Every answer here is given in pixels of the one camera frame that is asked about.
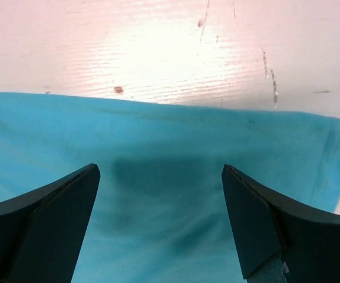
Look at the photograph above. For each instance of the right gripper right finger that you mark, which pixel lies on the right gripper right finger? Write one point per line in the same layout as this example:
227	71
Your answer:
277	238

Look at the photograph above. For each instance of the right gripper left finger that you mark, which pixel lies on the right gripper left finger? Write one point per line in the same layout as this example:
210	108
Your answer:
42	231

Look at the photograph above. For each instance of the teal t shirt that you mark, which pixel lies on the teal t shirt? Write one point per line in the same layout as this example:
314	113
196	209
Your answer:
160	214

